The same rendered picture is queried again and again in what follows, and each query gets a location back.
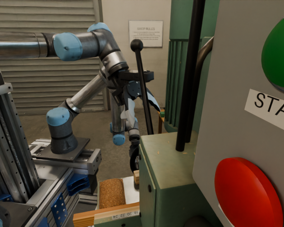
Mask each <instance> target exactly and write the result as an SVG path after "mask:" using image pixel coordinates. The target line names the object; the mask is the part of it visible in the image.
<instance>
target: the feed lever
mask: <svg viewBox="0 0 284 227"><path fill-rule="evenodd" d="M130 48H131V50H132V51H133V52H135V55H136V61H137V69H138V75H139V81H140V87H141V93H142V101H143V107H144V113H145V119H146V125H147V133H148V135H154V131H153V125H152V119H151V112H150V106H149V101H148V95H147V88H146V82H145V77H144V71H143V65H142V58H141V52H140V51H142V49H143V42H142V41H141V40H140V39H133V40H132V41H131V44H130Z"/></svg>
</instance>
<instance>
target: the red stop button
mask: <svg viewBox="0 0 284 227"><path fill-rule="evenodd" d="M215 192H216V196H217V199H218V202H219V204H220V206H221V208H222V210H223V212H224V214H225V215H226V217H227V218H228V220H229V221H230V222H231V223H232V224H233V225H234V226H235V227H283V212H282V207H281V204H280V201H279V198H278V196H277V193H276V191H275V189H274V188H273V186H272V184H271V182H270V181H269V179H268V178H267V177H266V175H265V174H264V173H263V172H262V171H261V170H260V169H259V168H258V167H257V166H256V165H254V164H253V163H252V162H250V161H248V160H246V159H244V158H240V157H232V158H226V159H223V160H221V161H220V162H219V164H218V165H217V168H216V171H215Z"/></svg>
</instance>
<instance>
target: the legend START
mask: <svg viewBox="0 0 284 227"><path fill-rule="evenodd" d="M244 110H246V111H248V112H250V113H252V114H254V115H256V116H258V117H260V118H262V119H264V120H266V121H268V122H270V123H272V124H274V125H275V126H277V127H279V128H281V129H283V130H284V100H282V99H279V98H276V97H273V96H270V95H267V94H264V93H261V92H258V91H256V90H253V89H250V91H249V94H248V98H247V102H246V105H245V109H244Z"/></svg>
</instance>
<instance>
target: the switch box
mask: <svg viewBox="0 0 284 227"><path fill-rule="evenodd" d="M283 17H284V0H220V4H219V10H218V16H217V21H216V27H215V35H214V41H213V47H212V53H211V60H210V66H209V72H208V78H207V84H206V92H205V97H204V103H203V109H202V117H201V123H200V128H199V134H198V140H197V148H196V153H195V159H194V165H193V171H192V177H193V179H194V181H195V182H196V184H197V185H198V187H199V189H200V190H201V192H202V193H203V195H204V196H205V198H206V200H207V201H208V203H209V204H210V206H211V207H212V209H213V210H214V212H215V214H216V215H217V217H218V218H219V220H220V221H221V223H222V224H223V226H224V227H232V225H231V224H230V222H229V221H228V219H227V218H226V217H225V215H224V214H223V212H222V211H221V209H220V208H219V206H218V205H219V202H218V199H217V196H216V192H215V171H216V168H217V165H218V164H219V162H220V161H221V160H223V159H226V158H232V157H240V158H244V159H246V160H248V161H250V162H252V163H253V164H254V165H256V166H257V167H258V168H259V169H260V170H261V171H262V172H263V173H264V174H265V175H266V177H267V178H268V179H269V181H270V182H271V184H272V186H273V188H274V189H275V191H276V193H277V196H278V198H279V201H280V204H281V207H282V212H283V227H284V130H283V129H281V128H279V127H277V126H275V125H274V124H272V123H270V122H268V121H266V120H264V119H262V118H260V117H258V116H256V115H254V114H252V113H250V112H248V111H246V110H244V109H245V105H246V102H247V98H248V94H249V91H250V89H253V90H256V91H258V92H261V93H264V94H267V95H270V96H273V97H276V98H279V99H282V100H284V92H283V91H281V90H278V89H277V88H276V87H274V86H273V85H272V84H271V83H270V82H269V81H268V79H267V78H266V76H265V74H264V71H263V68H262V64H261V54H262V49H263V46H264V43H265V41H266V39H267V37H268V35H269V34H270V32H271V31H272V29H273V28H274V27H275V26H276V24H277V23H278V22H279V21H280V20H281V19H282V18H283Z"/></svg>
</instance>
